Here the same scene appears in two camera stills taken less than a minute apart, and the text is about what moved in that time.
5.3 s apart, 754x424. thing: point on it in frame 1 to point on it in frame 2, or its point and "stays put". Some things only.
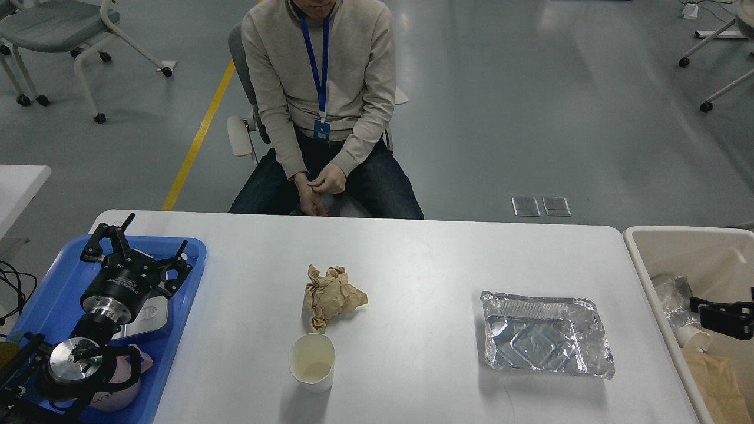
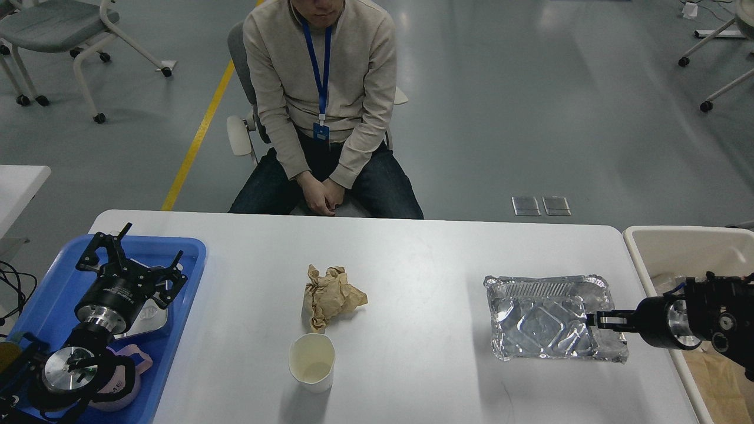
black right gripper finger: [735, 319] to [662, 321]
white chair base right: [744, 19] stays put
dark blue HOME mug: [12, 355] stays put
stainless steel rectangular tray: [153, 315] stays put
